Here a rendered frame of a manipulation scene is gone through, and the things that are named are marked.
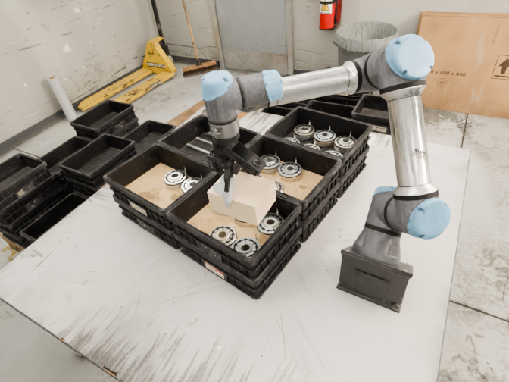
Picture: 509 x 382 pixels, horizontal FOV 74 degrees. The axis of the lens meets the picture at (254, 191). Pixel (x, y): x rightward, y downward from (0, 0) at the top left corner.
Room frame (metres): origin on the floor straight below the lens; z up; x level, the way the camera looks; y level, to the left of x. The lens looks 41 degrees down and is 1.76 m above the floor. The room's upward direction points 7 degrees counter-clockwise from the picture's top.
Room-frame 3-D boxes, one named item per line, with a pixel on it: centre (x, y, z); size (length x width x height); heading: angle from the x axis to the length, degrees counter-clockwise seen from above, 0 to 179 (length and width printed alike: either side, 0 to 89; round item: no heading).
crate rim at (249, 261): (0.87, 0.08, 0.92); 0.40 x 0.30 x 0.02; 48
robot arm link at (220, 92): (0.77, 0.05, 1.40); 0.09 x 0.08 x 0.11; 103
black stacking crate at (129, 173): (1.14, 0.38, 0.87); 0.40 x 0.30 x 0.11; 48
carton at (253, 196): (0.76, 0.04, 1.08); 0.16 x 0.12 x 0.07; 56
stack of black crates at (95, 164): (1.91, 0.98, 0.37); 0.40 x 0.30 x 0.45; 146
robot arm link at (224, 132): (0.77, 0.06, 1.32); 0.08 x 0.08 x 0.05
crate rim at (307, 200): (1.09, -0.12, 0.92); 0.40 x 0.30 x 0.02; 48
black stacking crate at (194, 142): (1.36, 0.18, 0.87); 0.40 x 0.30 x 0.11; 48
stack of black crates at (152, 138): (2.24, 0.75, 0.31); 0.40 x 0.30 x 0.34; 146
